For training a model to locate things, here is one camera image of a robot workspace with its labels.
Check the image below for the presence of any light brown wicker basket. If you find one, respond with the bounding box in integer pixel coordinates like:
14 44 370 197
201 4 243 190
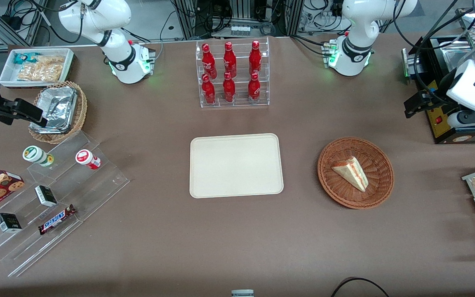
28 81 88 144

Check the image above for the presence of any Snickers chocolate bar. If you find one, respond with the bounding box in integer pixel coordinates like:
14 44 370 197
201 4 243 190
38 204 77 236

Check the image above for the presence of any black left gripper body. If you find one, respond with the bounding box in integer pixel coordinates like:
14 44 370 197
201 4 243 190
415 91 448 116

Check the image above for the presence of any beige plastic tray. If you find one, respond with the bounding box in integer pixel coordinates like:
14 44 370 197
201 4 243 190
189 133 284 199

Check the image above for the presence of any black food warmer machine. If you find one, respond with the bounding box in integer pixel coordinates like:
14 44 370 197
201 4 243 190
401 35 475 144

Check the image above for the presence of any clear acrylic bottle rack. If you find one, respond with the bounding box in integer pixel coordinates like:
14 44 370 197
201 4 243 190
195 37 270 108

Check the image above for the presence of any small black carton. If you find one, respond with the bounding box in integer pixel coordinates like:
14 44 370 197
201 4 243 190
0 213 23 233
35 185 58 207

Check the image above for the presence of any triangular sandwich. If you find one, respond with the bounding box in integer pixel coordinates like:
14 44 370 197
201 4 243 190
331 156 369 193

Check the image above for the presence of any black floor cable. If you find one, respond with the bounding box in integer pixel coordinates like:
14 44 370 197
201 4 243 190
330 277 390 297

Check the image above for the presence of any clear bag of chips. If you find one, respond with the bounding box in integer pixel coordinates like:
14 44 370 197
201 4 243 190
16 55 66 83

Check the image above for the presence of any red lid snack cup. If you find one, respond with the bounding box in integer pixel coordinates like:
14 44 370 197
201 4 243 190
75 149 101 170

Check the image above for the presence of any white rectangular snack bin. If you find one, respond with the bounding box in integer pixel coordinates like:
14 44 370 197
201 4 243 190
0 48 75 88

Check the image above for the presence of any clear acrylic stepped display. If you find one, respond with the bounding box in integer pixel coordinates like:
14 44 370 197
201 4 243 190
0 131 130 278

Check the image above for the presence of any teal snack packet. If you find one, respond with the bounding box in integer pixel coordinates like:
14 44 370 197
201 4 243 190
13 52 41 65

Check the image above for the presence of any aluminium foil container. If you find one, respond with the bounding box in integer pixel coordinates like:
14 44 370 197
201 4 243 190
30 86 78 134

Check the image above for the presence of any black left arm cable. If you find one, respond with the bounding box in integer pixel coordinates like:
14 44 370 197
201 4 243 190
392 0 461 106

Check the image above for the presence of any steel warmer pan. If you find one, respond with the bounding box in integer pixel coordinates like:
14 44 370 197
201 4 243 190
439 40 475 73

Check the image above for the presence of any dark brown round wicker basket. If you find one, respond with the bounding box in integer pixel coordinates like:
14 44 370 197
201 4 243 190
317 137 395 210

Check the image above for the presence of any green lid snack cup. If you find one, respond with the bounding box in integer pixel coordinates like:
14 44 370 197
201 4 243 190
22 145 54 167

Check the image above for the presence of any red cola bottle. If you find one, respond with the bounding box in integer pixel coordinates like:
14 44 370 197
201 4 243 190
202 73 216 105
223 72 236 103
201 43 217 80
223 42 237 79
248 72 261 102
249 40 262 77

